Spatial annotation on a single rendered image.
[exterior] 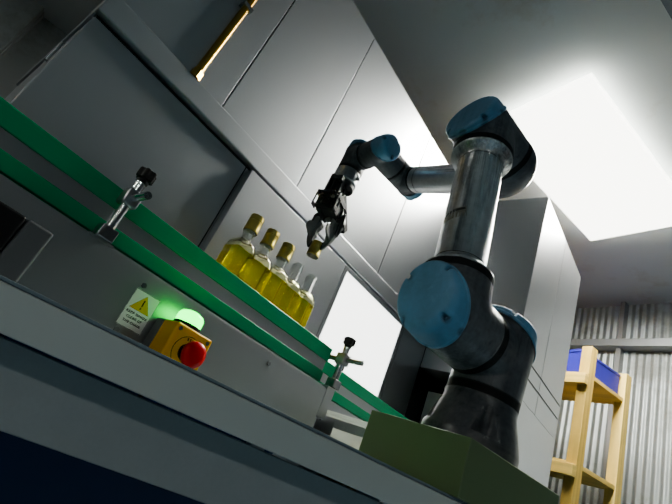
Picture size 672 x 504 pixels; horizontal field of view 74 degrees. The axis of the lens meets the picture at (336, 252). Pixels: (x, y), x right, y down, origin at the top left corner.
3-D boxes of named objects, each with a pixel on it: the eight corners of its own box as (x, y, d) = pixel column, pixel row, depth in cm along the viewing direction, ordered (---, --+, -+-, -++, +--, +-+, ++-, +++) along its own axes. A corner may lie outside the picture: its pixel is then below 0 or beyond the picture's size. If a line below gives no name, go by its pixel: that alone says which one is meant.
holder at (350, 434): (329, 459, 115) (340, 429, 118) (423, 498, 97) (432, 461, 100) (288, 440, 104) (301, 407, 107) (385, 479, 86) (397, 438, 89)
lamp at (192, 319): (188, 333, 73) (197, 317, 74) (203, 336, 70) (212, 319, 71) (166, 320, 70) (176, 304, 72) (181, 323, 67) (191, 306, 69)
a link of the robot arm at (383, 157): (413, 153, 125) (386, 163, 134) (389, 125, 120) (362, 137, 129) (404, 173, 122) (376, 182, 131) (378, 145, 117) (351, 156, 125)
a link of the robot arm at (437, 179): (566, 172, 95) (418, 177, 138) (542, 137, 90) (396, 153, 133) (541, 215, 93) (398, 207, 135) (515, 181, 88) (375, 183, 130)
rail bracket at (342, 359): (302, 381, 110) (321, 335, 115) (355, 395, 99) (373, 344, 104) (295, 376, 108) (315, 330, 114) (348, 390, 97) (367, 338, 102)
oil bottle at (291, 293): (254, 361, 108) (290, 285, 117) (269, 364, 104) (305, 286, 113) (238, 351, 105) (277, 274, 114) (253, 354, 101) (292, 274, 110)
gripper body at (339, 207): (308, 205, 121) (326, 171, 126) (318, 223, 128) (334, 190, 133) (333, 209, 118) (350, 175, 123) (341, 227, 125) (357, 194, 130)
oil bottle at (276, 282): (239, 351, 104) (278, 273, 113) (254, 354, 100) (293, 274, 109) (222, 340, 101) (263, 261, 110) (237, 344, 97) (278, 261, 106)
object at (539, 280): (478, 420, 232) (512, 275, 270) (555, 439, 208) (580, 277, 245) (420, 366, 189) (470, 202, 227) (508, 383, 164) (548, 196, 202)
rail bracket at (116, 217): (107, 249, 67) (155, 181, 72) (129, 248, 62) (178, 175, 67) (83, 233, 64) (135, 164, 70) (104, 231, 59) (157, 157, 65)
